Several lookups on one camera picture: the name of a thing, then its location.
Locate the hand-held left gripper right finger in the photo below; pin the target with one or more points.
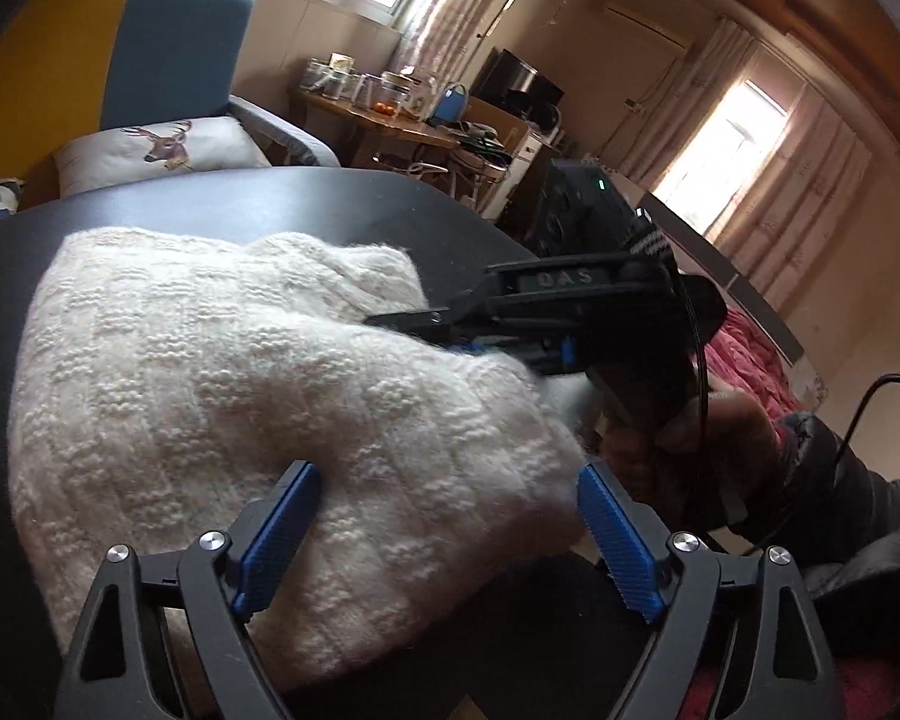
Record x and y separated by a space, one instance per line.
615 540

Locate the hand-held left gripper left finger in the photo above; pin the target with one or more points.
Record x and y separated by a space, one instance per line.
277 540

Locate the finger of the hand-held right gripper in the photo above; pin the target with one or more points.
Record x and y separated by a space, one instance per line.
420 317
540 356

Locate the white knit sweater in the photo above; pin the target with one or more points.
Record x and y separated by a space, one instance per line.
195 390

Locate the person's right forearm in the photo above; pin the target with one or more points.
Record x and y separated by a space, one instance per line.
825 480

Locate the person's right hand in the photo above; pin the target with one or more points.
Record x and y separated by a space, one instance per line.
735 420

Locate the grey bed footboard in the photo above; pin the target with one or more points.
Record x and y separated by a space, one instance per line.
720 259

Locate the rattan stool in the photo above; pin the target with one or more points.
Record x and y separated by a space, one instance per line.
472 165

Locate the white cabinet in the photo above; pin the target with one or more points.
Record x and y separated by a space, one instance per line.
529 157

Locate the red quilt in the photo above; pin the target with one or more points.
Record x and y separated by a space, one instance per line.
757 367

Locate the wooden side table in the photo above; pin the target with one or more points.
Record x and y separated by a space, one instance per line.
397 131

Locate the tall bright window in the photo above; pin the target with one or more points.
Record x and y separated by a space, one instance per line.
735 142

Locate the wooden tv cabinet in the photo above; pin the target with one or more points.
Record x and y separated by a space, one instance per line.
495 120

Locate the blue basket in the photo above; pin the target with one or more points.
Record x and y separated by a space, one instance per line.
450 105

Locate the pink sheer curtain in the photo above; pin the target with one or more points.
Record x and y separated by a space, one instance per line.
690 90
457 22
810 202

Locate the glass jar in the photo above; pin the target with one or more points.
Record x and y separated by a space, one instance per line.
397 88

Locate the black television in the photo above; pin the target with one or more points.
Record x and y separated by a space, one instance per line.
510 79

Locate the person's dark jacket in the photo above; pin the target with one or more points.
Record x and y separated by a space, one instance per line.
885 555

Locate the white air conditioner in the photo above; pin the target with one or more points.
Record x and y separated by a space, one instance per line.
645 26

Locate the beige deer print pillow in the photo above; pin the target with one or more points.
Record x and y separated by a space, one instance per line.
195 154

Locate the grey yellow blue sofa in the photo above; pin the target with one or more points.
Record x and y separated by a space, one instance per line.
172 45

